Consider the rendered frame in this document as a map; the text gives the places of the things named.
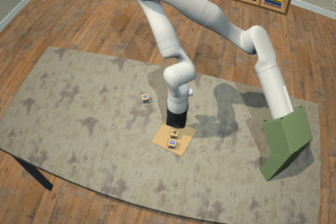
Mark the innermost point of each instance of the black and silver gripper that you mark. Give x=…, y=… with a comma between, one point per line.
x=176, y=114

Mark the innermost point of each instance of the tan square mat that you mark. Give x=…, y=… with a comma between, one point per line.
x=184, y=138

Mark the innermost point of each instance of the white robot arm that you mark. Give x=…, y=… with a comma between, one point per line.
x=210, y=16

